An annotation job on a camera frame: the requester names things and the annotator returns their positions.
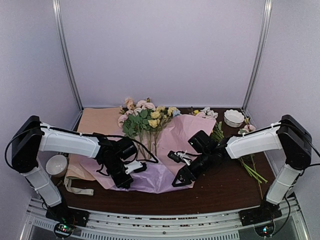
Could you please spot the yellow rose stem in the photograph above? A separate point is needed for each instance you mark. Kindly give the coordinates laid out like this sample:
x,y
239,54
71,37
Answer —
x,y
160,118

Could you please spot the aluminium frame post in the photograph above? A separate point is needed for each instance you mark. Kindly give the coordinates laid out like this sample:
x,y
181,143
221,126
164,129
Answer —
x,y
65,53
263,35

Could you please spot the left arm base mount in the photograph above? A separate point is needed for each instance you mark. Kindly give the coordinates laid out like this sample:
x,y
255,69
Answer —
x,y
67,222

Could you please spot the purple pink wrapping paper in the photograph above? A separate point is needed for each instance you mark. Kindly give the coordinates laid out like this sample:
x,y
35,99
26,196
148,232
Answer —
x,y
157,178

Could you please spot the front aluminium rail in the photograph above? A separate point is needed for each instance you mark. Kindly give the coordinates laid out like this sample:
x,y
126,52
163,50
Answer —
x,y
224,225

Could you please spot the small yellow flower spray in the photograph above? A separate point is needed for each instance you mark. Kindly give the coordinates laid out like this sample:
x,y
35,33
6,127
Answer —
x,y
246,161

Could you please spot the white fluted dish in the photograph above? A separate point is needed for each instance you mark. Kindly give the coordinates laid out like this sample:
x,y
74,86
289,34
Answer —
x,y
233,118

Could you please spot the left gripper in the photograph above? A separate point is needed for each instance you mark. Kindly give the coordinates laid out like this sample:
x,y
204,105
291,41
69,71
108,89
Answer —
x,y
120,183

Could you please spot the right aluminium frame post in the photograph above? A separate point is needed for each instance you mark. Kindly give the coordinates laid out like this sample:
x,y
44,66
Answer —
x,y
263,35

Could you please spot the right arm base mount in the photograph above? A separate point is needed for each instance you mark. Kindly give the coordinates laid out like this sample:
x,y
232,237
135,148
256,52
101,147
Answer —
x,y
262,220

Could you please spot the beige wrapping paper stack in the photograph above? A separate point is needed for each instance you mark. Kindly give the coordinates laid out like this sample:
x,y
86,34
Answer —
x,y
93,122

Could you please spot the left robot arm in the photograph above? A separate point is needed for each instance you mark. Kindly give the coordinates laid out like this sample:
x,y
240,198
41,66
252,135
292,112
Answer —
x,y
36,141

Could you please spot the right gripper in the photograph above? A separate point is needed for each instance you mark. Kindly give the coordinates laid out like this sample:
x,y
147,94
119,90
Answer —
x,y
187,174

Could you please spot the left aluminium frame post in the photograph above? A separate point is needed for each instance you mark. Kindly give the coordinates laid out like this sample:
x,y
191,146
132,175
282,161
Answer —
x,y
65,53

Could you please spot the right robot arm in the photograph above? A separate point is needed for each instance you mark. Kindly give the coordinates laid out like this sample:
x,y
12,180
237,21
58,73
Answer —
x,y
286,139

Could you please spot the beige ribbon strip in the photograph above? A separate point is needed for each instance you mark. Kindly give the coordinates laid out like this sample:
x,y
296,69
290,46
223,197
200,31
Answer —
x,y
75,190

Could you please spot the small blue flower sprig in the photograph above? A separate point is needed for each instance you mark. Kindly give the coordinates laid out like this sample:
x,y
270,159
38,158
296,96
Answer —
x,y
176,113

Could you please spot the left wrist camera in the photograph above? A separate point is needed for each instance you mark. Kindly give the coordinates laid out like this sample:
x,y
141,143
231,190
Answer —
x,y
135,166

